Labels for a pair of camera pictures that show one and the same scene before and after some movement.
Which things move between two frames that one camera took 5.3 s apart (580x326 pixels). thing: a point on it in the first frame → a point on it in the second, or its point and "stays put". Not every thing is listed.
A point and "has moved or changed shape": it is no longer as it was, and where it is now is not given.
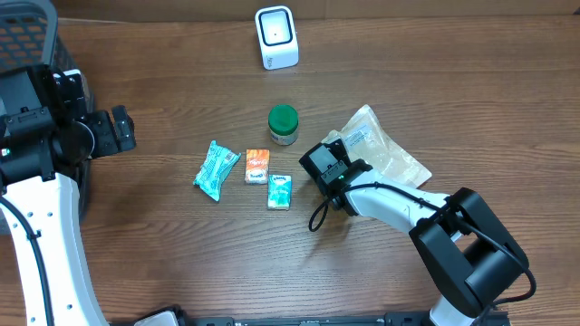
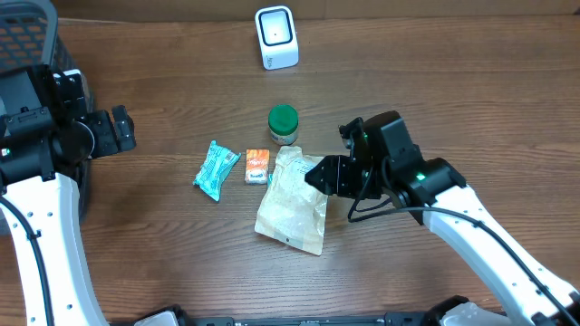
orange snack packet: [256, 166] stays put
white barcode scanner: [276, 35] stays put
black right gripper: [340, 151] → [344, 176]
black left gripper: [111, 143] stays put
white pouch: [365, 140] has moved or changed shape
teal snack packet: [217, 163] stays put
